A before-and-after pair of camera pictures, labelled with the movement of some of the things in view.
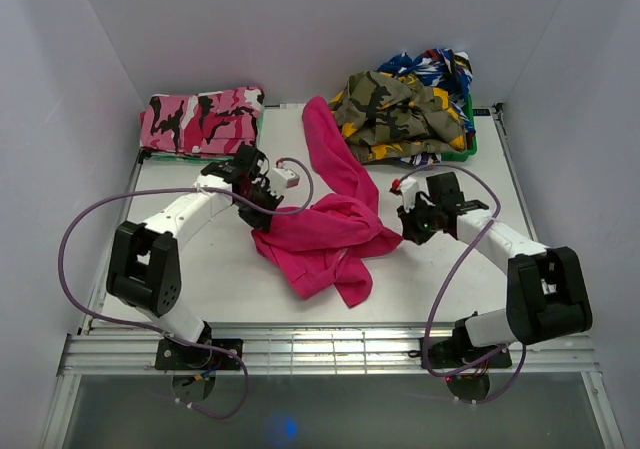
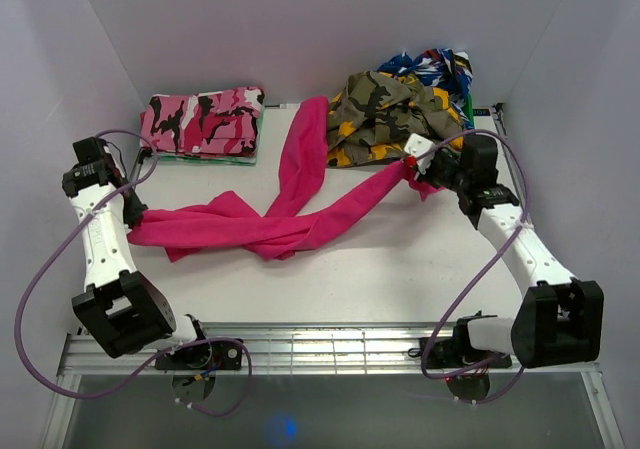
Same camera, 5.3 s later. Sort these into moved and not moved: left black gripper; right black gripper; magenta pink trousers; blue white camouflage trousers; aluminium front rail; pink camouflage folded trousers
Moved: left black gripper; right black gripper; magenta pink trousers
Not moved: blue white camouflage trousers; aluminium front rail; pink camouflage folded trousers
